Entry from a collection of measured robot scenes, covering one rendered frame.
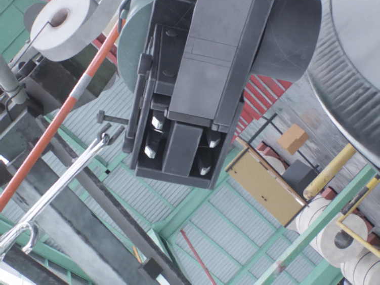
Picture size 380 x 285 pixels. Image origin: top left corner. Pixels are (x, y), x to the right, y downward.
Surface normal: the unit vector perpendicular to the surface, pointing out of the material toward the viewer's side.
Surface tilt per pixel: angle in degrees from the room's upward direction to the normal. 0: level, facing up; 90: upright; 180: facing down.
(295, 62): 56
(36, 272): 90
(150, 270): 123
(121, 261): 139
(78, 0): 90
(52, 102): 33
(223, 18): 65
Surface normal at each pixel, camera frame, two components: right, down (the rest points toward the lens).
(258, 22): 0.00, 0.58
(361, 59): -0.67, -0.64
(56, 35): -0.49, -0.48
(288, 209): 0.27, 0.25
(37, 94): -0.43, 0.75
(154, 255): -0.60, 0.58
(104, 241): 0.70, -0.39
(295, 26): 0.13, 0.04
